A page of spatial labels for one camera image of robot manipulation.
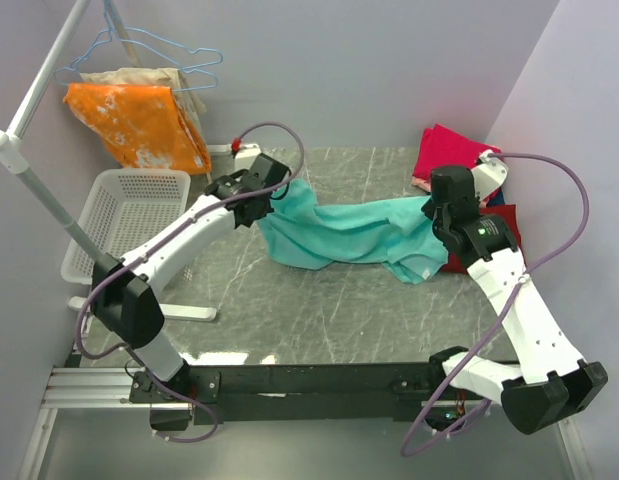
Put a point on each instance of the aluminium rail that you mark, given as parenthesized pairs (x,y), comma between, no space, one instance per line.
(102,388)

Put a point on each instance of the salmon folded t shirt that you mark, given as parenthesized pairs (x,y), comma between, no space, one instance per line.
(422,184)

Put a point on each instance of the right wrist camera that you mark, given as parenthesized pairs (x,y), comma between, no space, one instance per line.
(489,174)

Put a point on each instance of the teal t shirt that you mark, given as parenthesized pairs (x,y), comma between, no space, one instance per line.
(394,233)

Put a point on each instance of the white plastic laundry basket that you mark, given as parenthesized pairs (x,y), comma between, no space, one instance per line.
(127,207)

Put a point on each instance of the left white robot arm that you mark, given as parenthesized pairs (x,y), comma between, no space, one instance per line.
(127,289)

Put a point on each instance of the dark red folded t shirt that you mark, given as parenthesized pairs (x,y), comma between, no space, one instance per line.
(508,213)

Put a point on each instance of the pink folded t shirt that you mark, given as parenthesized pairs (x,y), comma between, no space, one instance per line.
(440,146)

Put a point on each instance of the blue folded t shirt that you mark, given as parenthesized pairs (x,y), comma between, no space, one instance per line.
(496,199)

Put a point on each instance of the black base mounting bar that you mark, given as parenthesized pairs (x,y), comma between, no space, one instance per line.
(241,393)

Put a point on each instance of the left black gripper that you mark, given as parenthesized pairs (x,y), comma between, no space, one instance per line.
(238,177)

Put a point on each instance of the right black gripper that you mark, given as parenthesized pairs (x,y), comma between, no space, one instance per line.
(429,208)

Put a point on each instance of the orange patterned cloth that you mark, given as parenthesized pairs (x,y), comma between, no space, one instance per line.
(141,126)

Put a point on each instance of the blue wire hanger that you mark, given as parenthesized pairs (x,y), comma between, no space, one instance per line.
(65,76)
(138,43)

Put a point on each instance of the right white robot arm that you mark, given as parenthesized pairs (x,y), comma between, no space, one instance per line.
(552,380)

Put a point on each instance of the beige hanging cloth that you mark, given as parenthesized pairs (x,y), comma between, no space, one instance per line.
(186,99)

